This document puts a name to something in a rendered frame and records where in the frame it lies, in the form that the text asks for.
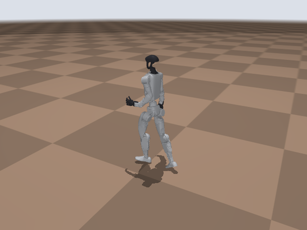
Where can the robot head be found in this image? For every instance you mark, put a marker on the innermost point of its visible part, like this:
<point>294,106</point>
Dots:
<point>152,59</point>

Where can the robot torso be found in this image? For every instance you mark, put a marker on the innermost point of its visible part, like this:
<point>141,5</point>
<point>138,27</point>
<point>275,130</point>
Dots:
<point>155,83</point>

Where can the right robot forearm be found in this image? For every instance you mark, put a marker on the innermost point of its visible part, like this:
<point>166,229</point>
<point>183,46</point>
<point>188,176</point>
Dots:
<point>161,97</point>

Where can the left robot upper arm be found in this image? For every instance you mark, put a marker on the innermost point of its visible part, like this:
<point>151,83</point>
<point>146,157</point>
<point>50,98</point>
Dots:
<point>146,83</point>

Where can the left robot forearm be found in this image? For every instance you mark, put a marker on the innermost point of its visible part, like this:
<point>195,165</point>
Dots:
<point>144,101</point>

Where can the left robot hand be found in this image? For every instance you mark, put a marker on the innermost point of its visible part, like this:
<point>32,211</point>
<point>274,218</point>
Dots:
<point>130,102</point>

